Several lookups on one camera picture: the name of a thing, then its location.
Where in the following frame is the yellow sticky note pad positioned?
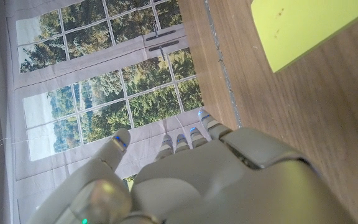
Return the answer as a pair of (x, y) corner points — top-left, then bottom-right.
(250, 0), (358, 74)

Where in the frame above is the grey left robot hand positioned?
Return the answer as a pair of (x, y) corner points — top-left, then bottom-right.
(26, 108), (358, 224)

